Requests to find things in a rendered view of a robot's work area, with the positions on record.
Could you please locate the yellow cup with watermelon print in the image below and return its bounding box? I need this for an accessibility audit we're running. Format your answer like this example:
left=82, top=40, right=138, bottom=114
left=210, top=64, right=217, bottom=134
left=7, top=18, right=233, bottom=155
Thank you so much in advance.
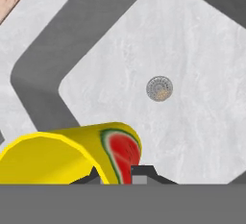
left=0, top=121, right=143, bottom=186

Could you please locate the round metal sink drain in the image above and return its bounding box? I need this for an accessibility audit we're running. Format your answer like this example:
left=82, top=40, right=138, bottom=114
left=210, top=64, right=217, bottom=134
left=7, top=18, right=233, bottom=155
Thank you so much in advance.
left=145, top=75, right=174, bottom=103

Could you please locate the grey marble sink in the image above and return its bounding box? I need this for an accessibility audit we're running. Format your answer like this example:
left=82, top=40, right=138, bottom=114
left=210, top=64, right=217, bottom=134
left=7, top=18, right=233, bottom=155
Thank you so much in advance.
left=9, top=0, right=246, bottom=186

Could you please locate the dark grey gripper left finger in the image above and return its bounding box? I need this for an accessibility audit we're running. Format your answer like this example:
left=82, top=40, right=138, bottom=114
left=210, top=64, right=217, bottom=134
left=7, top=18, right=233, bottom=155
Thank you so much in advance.
left=69, top=165, right=110, bottom=186

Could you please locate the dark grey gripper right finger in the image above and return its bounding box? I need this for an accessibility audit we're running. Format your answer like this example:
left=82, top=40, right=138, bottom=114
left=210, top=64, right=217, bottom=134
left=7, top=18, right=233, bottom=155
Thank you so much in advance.
left=130, top=164, right=179, bottom=186

